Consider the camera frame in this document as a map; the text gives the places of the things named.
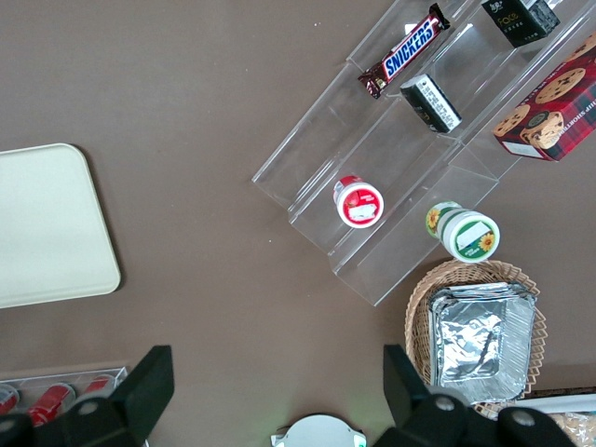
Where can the beige plastic tray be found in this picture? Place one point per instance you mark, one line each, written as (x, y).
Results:
(46, 223)

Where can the red cola bottle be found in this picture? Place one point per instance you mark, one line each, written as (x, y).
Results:
(51, 401)
(95, 388)
(8, 400)

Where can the red lidded yogurt cup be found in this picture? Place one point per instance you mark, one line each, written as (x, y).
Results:
(359, 208)

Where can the white plastic bin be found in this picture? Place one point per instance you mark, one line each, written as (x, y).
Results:
(559, 402)

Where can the clear acrylic stepped display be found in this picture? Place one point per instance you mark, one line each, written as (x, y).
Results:
(410, 153)

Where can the Snickers chocolate bar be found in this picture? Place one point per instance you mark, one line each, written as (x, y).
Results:
(407, 51)

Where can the clear bag of crackers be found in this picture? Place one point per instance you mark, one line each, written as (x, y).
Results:
(579, 426)

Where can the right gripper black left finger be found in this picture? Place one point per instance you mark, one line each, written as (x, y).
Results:
(144, 386)

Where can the green lidded yogurt cup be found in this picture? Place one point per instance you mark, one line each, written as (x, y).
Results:
(470, 235)

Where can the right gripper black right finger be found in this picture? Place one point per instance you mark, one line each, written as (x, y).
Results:
(410, 396)

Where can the small black carton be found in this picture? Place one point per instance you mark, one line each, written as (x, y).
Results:
(519, 21)
(430, 103)

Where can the aluminium foil tray stack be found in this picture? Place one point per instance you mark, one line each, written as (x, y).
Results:
(470, 344)

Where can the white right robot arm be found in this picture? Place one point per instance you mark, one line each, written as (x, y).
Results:
(316, 433)

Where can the clear acrylic bottle rack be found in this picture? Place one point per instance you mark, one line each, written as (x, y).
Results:
(122, 372)

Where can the light tan wicker basket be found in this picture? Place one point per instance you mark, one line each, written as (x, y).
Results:
(416, 316)

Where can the red tartan cookie box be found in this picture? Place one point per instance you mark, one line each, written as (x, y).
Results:
(554, 112)

